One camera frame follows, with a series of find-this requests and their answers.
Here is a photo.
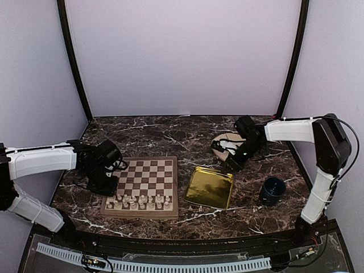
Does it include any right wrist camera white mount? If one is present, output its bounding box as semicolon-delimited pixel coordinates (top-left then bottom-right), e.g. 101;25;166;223
210;139;239;155

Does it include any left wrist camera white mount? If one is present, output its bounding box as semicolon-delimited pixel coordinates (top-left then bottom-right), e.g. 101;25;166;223
105;160;129;177

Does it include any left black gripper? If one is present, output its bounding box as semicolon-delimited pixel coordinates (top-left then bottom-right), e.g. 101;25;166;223
82;165;118;197

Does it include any white cable duct strip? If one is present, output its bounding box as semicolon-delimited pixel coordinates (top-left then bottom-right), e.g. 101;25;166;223
36;243;272;272

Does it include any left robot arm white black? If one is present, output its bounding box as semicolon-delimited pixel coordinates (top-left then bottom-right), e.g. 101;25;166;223
1;139;125;248

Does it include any wooden chess board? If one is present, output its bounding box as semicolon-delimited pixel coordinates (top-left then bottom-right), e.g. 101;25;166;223
101;156;179;220

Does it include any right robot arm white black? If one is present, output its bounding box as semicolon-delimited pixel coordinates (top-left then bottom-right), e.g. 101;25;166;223
226;113;353;225

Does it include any black frame post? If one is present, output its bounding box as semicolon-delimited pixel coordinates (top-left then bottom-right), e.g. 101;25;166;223
274;0;310;118
57;0;93;122

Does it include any right black frame post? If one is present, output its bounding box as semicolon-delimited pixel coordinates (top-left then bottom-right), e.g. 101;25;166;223
274;0;310;118

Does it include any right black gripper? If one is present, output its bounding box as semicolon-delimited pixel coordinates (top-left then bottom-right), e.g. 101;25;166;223
221;139;265;174

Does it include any dark blue mug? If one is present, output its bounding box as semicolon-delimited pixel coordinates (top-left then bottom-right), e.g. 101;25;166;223
259;177;286;206

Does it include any white chess queen piece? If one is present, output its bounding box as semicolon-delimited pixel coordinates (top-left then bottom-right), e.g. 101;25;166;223
129;200;137;210

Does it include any white chess king piece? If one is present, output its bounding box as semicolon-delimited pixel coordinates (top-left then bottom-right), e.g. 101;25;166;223
138;199;145;210

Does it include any gold metal tray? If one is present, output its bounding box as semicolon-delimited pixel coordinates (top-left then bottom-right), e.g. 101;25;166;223
183;167;234;210

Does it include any left black frame post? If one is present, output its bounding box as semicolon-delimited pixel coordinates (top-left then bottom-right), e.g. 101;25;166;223
57;0;93;122

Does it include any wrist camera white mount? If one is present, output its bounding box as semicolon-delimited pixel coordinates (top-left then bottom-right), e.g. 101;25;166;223
210;139;239;155
105;160;129;177

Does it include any beige floral ceramic plate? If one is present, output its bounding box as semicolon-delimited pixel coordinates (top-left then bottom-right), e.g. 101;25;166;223
210;133;246;162

